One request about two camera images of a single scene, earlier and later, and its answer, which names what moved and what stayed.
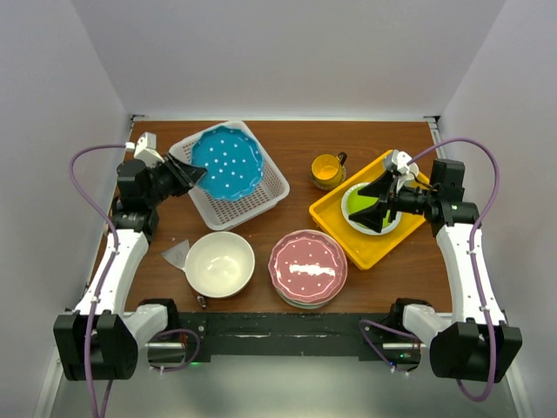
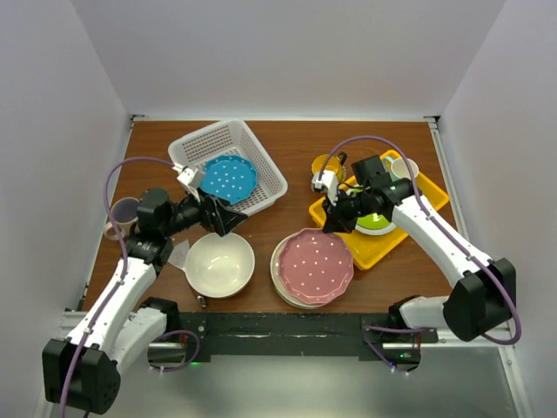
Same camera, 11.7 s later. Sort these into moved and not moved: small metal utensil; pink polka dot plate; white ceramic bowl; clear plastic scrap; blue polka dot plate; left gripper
Moved: blue polka dot plate; left gripper; pink polka dot plate
Not moved: clear plastic scrap; small metal utensil; white ceramic bowl
